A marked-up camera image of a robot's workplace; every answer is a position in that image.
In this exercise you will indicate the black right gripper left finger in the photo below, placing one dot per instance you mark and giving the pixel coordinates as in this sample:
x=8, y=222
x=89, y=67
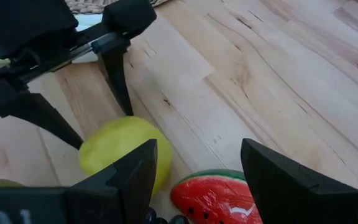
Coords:
x=126, y=193

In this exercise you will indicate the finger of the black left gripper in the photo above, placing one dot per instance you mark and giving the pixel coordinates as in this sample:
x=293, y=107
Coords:
x=8, y=102
x=126, y=18

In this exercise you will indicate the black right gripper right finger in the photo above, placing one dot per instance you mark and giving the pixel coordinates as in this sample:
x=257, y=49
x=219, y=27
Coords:
x=278, y=189

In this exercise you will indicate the green white celery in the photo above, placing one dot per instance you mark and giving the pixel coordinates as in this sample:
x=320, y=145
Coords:
x=87, y=21

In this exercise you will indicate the yellow green apple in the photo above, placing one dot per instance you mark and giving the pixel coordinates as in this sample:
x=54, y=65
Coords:
x=117, y=143

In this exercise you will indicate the dark grapes with leaf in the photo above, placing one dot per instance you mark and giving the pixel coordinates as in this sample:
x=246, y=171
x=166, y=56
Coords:
x=179, y=220

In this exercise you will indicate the red watermelon slice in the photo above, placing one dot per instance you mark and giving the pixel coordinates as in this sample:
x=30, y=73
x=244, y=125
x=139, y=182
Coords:
x=213, y=199

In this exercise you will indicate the round woven placemat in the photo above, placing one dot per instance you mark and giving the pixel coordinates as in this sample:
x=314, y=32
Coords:
x=85, y=6

